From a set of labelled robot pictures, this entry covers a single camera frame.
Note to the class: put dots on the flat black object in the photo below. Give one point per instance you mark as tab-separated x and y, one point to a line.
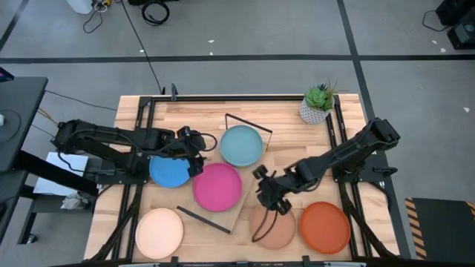
152	2

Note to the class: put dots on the black desk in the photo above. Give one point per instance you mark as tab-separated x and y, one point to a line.
26	111

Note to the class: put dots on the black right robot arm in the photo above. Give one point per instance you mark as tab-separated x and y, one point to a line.
352	148

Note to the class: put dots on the crumpled clear plastic bag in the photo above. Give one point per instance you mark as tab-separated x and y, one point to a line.
74	201

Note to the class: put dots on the succulent in white pot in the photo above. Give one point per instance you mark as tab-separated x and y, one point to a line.
315	109

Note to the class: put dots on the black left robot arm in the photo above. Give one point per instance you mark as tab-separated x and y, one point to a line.
96	135

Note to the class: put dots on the peach plate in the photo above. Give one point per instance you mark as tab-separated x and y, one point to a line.
159	233

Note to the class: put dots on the orange plate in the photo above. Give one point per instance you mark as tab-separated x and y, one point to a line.
325	227

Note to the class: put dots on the magenta plate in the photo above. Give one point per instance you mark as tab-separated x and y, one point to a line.
217	187

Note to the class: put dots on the black round pad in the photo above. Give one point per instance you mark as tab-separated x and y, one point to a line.
13	130

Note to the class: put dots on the dark device with screen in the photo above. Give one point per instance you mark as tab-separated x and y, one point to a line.
5	75

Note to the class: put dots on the black box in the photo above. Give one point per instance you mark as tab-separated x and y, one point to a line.
463	37

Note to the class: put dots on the black diagonal beam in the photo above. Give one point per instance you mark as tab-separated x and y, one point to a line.
33	167

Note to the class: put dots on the black low stand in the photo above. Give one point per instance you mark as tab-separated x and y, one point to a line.
41	207

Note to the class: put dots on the pale teal plate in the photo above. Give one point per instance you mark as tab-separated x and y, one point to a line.
241	145

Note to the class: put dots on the black metal table frame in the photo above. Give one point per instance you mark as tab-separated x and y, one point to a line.
222	98

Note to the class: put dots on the white container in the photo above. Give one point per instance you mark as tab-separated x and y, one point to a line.
79	5

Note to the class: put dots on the tan brown plate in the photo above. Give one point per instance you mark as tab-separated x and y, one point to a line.
284	231

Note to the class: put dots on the black equipment case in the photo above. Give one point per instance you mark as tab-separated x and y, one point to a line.
456	11

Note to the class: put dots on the bright blue plate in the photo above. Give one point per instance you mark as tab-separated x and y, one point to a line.
167	174

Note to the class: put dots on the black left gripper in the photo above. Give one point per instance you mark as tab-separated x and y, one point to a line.
191	142

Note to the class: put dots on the white sheet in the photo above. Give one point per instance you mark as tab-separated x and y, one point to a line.
55	185

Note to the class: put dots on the black mat with hazard stripes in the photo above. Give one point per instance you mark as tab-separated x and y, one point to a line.
445	228

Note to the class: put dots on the wooden dish rack board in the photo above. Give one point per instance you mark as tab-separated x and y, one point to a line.
219	219

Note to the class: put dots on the small white object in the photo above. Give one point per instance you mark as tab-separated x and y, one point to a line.
1	119

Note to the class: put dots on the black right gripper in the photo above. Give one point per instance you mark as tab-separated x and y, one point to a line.
274	189

